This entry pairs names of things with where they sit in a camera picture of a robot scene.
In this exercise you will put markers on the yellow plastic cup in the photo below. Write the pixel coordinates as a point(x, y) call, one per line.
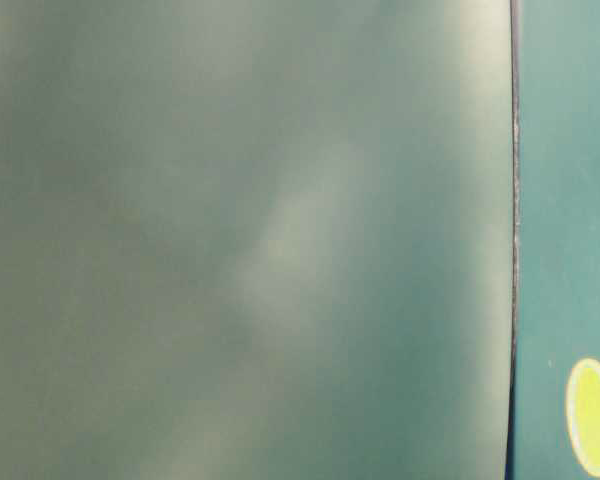
point(582, 408)

